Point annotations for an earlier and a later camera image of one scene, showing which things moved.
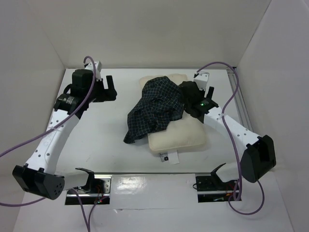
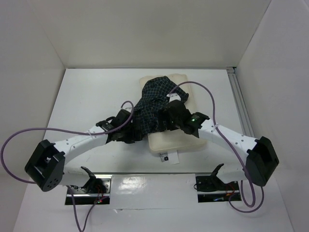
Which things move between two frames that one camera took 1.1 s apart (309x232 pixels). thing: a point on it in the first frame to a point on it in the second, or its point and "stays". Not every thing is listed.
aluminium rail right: [239, 98] stays
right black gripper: [190, 90] to [169, 112]
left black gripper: [107, 94] to [134, 135]
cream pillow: [185, 132] stays
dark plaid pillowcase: [161, 100] stays
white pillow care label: [172, 156] stays
